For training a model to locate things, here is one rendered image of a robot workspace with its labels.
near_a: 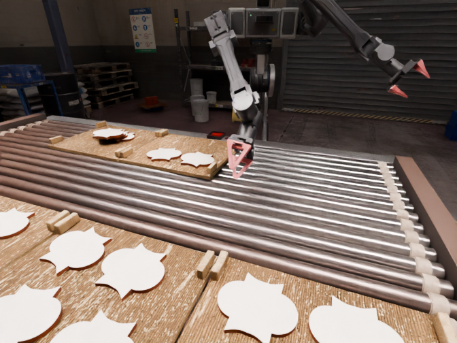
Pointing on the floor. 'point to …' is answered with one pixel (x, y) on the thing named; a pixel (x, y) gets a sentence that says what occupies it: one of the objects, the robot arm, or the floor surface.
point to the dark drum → (69, 105)
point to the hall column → (56, 26)
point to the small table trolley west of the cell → (26, 96)
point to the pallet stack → (105, 83)
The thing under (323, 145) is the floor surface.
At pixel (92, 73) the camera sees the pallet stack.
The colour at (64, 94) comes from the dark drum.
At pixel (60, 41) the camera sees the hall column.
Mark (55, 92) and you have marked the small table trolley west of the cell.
